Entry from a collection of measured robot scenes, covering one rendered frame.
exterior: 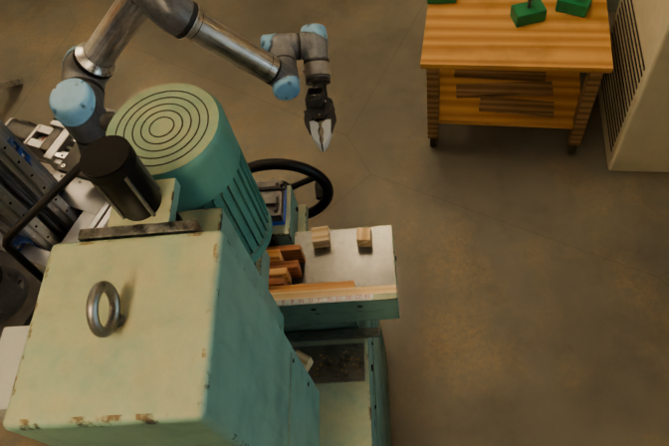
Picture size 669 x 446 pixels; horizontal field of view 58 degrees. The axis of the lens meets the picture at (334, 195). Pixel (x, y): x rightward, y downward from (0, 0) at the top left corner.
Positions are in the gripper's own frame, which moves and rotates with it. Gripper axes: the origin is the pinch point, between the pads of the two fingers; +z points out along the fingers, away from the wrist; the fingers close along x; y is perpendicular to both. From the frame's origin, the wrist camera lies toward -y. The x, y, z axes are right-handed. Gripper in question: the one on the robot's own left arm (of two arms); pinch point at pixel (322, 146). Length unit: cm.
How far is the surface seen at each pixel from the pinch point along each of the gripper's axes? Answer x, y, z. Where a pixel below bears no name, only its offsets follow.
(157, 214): 9, -96, 20
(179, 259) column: 5, -100, 26
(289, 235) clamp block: 4.9, -33.4, 24.0
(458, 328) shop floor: -37, 54, 62
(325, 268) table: -2.4, -32.0, 32.1
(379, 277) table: -15, -34, 35
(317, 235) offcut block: -1.1, -31.5, 24.6
